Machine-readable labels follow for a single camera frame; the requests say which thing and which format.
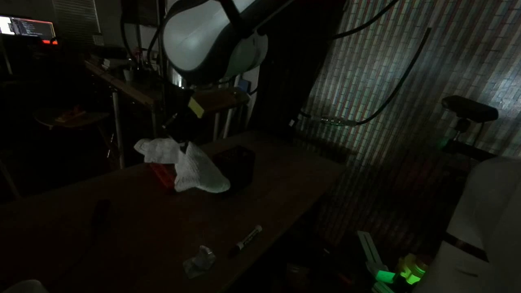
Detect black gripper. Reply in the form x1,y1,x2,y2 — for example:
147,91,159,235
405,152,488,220
160,80,206,156

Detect white cloth towel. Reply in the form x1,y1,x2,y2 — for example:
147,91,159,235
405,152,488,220
133,135,232,196

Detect black mesh box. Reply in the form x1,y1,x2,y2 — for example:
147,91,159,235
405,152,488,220
211,145,257,192

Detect yellow tag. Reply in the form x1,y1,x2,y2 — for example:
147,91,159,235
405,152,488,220
185,96,206,121

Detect wooden background table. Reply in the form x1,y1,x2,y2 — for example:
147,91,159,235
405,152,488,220
81,54,252,168

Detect round wooden stool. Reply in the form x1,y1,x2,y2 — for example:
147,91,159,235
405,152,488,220
32,104,110,165

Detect white marker pen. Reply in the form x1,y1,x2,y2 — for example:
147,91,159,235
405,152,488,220
230,223,265,257

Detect lit computer monitor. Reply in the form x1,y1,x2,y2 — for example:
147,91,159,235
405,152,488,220
0,13,60,49

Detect green glowing objects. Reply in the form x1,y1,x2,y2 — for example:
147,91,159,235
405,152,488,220
354,230,429,290

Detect black cable on wall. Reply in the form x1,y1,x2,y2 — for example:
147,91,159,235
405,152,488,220
296,25,434,127

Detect black camera on stand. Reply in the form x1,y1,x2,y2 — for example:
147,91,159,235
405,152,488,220
439,95,499,160

